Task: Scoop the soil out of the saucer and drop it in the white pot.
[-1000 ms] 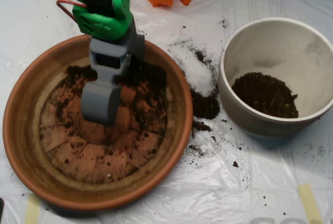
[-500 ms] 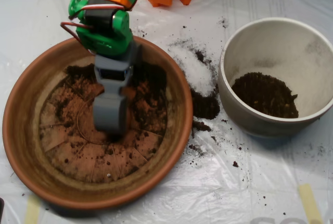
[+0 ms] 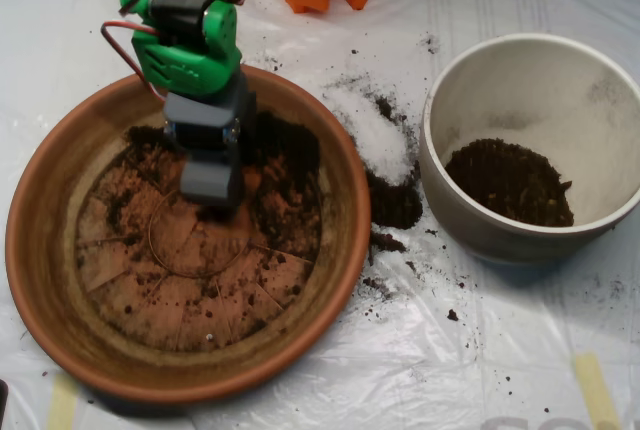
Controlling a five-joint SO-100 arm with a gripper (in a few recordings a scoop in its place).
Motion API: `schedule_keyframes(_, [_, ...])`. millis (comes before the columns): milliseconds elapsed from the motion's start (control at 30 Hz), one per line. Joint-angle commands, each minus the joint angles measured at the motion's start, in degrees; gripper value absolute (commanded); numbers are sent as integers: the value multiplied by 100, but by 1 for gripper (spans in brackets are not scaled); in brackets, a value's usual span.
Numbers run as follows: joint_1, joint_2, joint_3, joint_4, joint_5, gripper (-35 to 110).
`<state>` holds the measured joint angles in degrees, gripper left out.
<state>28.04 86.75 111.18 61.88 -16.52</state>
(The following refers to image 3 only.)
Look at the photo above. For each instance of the beige masking tape strip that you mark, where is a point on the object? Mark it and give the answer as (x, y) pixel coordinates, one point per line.
(62, 405)
(595, 390)

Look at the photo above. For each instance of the spilled soil heap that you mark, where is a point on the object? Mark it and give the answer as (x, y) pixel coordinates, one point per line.
(395, 205)

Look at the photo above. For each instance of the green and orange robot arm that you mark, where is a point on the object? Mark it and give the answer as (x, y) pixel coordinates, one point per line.
(185, 70)

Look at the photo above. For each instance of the white ceramic pot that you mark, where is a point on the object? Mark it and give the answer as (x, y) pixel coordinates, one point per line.
(500, 245)

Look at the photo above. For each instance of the clear plastic sheet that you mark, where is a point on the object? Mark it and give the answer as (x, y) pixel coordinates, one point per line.
(450, 375)

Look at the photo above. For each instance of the terracotta saucer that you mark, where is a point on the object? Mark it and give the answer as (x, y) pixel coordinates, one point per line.
(50, 275)

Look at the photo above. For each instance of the dark object at edge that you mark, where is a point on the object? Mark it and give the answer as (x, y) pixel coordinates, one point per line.
(3, 400)

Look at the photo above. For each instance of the dark soil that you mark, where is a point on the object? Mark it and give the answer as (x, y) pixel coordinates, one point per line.
(505, 190)
(290, 150)

